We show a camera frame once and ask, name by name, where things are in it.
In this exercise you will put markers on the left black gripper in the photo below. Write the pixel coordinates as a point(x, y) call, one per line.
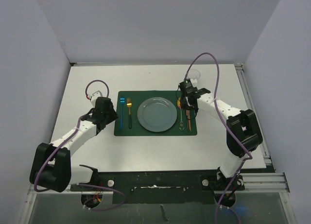
point(113, 116)

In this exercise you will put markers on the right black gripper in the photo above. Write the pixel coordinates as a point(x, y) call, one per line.
point(184, 107)

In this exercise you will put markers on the gold iridescent spoon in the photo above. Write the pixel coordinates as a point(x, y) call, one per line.
point(181, 126)

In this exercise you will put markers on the copper knife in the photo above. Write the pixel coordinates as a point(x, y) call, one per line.
point(188, 120)

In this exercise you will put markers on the clear plastic cup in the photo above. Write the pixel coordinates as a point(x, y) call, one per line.
point(193, 74)

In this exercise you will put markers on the blue plastic spoon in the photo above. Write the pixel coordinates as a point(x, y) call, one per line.
point(122, 102)

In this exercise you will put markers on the dark green placemat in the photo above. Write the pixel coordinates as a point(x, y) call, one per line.
point(137, 98)

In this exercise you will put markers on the gold fork green handle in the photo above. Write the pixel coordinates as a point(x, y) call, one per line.
point(129, 105)

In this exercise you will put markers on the teal round plate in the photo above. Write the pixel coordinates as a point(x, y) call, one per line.
point(157, 114)

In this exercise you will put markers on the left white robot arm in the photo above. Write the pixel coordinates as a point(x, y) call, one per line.
point(52, 168)

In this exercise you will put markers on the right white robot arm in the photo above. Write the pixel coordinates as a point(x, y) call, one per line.
point(243, 134)

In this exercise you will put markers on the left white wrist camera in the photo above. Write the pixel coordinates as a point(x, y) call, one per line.
point(94, 97)

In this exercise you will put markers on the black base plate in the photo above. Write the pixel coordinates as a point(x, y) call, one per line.
point(170, 187)

